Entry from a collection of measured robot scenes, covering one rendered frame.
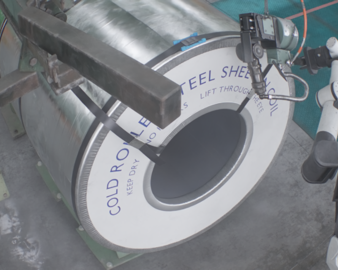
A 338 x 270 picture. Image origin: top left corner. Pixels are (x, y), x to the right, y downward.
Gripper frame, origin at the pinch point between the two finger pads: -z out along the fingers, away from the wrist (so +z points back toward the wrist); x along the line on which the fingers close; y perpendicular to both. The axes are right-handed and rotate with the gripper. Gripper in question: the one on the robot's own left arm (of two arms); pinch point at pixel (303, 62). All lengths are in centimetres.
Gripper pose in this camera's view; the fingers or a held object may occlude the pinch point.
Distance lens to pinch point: 213.0
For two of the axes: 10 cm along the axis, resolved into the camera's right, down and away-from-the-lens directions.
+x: 1.2, 9.9, -1.1
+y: 8.1, -0.3, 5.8
